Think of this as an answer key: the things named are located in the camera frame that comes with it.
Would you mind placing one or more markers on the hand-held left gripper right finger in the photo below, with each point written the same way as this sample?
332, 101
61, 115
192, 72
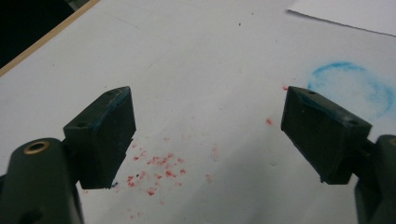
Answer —
323, 140

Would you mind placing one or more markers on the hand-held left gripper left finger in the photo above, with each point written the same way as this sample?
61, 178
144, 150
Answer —
102, 140

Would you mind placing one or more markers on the wooden table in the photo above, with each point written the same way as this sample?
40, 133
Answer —
46, 36

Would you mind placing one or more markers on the white paper sheet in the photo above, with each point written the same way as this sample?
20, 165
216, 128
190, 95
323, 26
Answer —
348, 14

